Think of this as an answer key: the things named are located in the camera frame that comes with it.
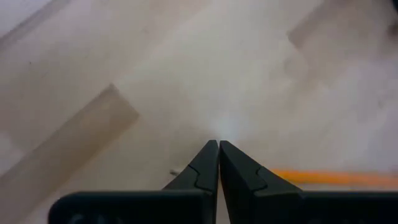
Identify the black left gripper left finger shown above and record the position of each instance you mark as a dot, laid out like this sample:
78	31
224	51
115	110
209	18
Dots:
186	205

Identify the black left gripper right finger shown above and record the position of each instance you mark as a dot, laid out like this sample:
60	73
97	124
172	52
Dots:
264	205

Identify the orange pencil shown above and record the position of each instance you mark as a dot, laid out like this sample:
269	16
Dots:
342	179

